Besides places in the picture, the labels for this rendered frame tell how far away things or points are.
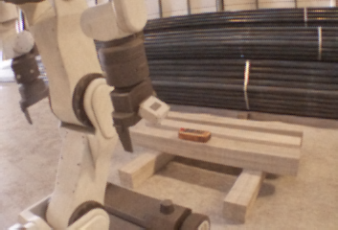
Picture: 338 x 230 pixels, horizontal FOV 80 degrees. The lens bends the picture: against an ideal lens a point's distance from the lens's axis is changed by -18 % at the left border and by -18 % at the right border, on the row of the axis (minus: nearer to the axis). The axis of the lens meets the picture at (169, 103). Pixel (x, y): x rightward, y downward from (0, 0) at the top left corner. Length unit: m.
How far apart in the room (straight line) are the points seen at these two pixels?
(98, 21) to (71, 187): 0.44
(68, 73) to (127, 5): 0.26
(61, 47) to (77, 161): 0.30
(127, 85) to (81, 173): 0.30
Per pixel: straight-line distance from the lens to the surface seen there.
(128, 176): 1.29
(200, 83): 2.36
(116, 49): 0.42
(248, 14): 2.82
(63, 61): 0.58
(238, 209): 1.03
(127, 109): 0.46
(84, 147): 0.64
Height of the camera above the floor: 0.75
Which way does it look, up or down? 15 degrees down
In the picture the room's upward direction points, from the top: 5 degrees counter-clockwise
